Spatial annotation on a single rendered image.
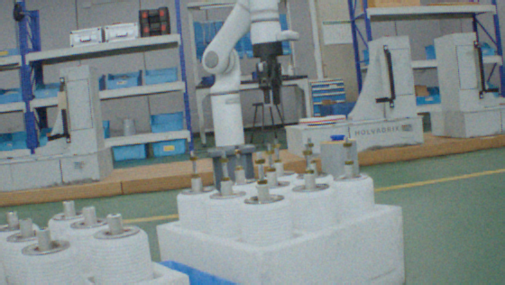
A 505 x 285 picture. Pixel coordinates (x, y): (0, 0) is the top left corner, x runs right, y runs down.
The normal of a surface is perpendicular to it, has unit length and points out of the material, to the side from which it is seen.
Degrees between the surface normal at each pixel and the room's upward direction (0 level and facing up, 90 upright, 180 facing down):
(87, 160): 90
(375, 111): 90
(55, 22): 90
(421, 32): 90
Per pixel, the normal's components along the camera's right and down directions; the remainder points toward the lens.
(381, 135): 0.11, 0.06
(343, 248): 0.61, -0.01
